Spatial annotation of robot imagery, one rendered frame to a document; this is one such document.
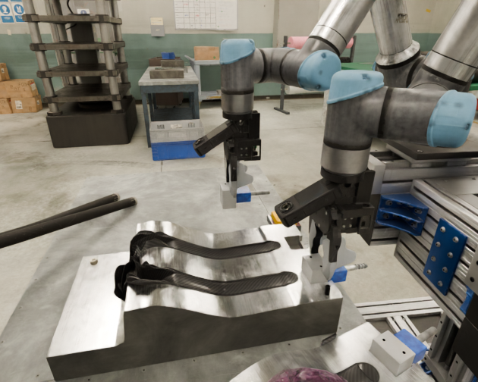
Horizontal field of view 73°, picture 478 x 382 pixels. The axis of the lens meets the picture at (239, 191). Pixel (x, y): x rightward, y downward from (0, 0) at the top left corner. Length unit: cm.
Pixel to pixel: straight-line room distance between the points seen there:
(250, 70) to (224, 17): 626
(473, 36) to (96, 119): 420
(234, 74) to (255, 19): 639
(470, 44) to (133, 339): 69
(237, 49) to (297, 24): 629
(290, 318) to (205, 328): 15
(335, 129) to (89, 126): 416
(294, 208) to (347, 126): 16
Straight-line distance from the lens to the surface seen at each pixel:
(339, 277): 68
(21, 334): 79
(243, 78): 74
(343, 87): 51
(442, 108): 51
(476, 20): 62
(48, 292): 86
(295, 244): 79
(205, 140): 77
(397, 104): 51
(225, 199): 83
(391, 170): 99
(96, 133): 455
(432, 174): 107
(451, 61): 62
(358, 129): 52
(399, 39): 105
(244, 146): 78
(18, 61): 747
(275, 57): 76
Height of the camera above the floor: 132
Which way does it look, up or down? 26 degrees down
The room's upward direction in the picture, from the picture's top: straight up
